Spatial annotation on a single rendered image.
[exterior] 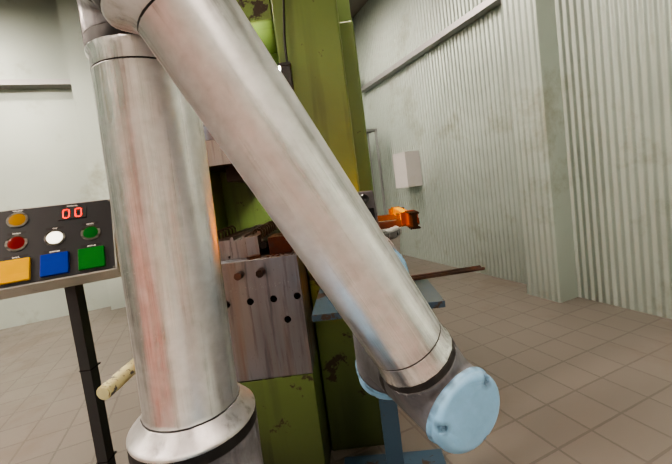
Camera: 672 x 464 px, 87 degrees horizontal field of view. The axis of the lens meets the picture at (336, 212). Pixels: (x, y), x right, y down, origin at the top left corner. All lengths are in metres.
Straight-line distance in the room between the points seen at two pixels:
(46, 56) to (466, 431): 5.59
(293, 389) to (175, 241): 1.11
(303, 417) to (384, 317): 1.19
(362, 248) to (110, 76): 0.31
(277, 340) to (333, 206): 1.10
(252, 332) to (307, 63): 1.06
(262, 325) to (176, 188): 1.01
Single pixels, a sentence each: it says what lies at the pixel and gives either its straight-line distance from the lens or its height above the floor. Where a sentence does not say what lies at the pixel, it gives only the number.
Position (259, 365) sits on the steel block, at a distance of 1.44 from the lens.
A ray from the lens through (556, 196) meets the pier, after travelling 3.24.
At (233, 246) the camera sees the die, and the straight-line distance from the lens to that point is 1.38.
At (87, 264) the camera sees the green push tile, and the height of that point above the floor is 0.99.
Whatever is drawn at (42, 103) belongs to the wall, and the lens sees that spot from 5.56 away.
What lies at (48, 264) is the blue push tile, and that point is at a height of 1.01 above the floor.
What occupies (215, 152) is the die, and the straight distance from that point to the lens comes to 1.39.
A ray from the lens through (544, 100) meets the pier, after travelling 3.22.
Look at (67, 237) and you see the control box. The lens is 1.48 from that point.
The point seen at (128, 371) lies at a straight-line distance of 1.42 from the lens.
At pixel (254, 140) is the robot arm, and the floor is 1.19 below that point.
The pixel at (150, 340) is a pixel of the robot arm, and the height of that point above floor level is 1.00.
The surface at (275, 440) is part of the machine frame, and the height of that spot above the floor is 0.23.
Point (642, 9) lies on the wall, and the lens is 3.18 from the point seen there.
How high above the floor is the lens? 1.14
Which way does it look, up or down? 4 degrees down
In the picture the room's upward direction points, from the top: 7 degrees counter-clockwise
